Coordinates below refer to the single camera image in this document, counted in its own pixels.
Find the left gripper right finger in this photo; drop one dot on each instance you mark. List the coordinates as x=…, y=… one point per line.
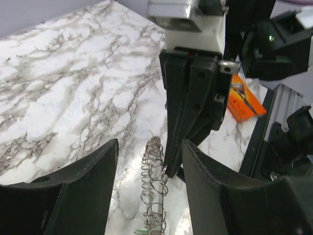
x=225, y=202

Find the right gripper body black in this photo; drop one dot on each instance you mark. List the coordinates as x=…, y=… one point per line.
x=270, y=48

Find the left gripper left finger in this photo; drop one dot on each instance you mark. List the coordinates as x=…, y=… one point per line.
x=73, y=200

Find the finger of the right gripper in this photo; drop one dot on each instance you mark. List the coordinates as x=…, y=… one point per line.
x=176, y=72
x=205, y=103

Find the metal disc with keyrings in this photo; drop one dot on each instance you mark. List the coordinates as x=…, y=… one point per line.
x=154, y=187

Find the green key tag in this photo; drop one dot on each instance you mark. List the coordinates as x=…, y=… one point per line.
x=141, y=232

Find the orange box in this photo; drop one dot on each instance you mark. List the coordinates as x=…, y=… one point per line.
x=242, y=103

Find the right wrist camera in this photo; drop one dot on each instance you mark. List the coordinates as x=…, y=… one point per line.
x=191, y=24

